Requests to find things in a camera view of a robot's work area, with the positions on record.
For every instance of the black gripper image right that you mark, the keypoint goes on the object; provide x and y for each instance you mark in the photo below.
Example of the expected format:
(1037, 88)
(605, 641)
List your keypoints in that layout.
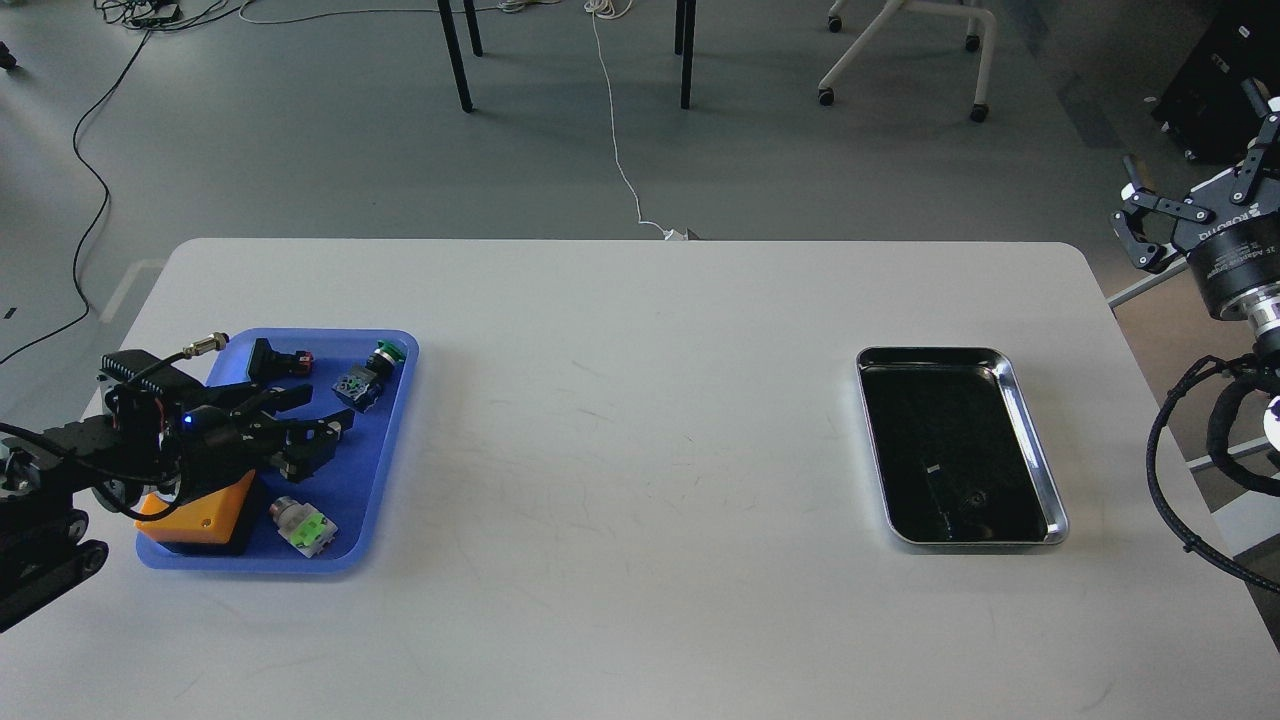
(1240, 255)

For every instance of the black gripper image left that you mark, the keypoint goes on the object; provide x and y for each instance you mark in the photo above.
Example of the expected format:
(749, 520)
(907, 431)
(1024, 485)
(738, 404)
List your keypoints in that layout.
(211, 448)

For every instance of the black equipment case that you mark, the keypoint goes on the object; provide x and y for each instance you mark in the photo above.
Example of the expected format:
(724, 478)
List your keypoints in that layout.
(1204, 110)

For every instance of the blue plastic tray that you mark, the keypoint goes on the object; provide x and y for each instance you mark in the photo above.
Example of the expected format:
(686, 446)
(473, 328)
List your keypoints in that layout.
(347, 489)

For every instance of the silver button green block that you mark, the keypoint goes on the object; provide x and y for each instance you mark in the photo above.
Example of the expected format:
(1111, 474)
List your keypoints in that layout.
(302, 526)

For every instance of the orange and black button box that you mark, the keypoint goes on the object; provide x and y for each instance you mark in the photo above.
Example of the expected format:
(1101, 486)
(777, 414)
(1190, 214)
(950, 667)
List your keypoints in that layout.
(220, 524)

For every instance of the silver metal tray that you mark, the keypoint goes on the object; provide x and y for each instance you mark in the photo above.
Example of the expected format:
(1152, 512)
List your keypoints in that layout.
(945, 419)

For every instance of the green push button switch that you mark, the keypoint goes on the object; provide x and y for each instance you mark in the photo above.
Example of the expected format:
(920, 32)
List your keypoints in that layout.
(363, 384)

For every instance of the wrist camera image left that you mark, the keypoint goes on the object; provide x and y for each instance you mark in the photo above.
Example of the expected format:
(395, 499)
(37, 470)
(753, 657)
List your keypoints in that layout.
(148, 391)

